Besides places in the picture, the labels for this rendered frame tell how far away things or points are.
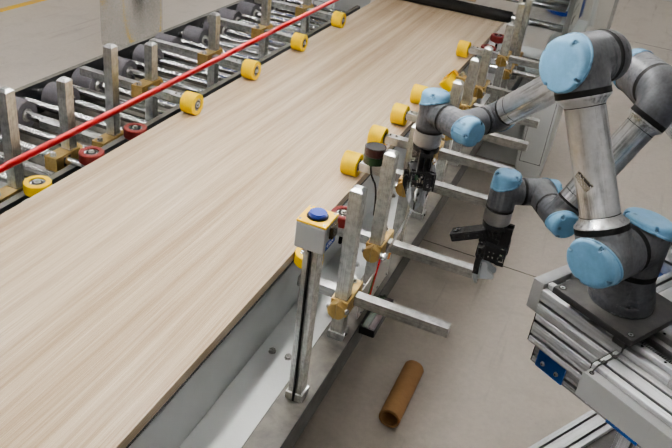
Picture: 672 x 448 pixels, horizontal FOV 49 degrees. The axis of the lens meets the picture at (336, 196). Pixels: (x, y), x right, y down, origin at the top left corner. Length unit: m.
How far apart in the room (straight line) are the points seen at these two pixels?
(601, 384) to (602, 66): 0.69
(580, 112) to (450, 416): 1.61
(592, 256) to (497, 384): 1.56
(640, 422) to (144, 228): 1.32
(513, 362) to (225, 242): 1.60
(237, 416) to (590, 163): 1.04
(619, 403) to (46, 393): 1.19
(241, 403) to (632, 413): 0.93
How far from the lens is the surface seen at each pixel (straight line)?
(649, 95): 1.90
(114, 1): 5.98
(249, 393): 1.99
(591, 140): 1.60
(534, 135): 4.64
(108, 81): 2.68
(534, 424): 3.00
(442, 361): 3.13
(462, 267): 2.14
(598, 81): 1.59
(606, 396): 1.75
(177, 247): 2.00
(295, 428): 1.82
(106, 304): 1.82
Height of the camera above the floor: 2.03
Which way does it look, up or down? 29 degrees down
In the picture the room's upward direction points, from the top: 7 degrees clockwise
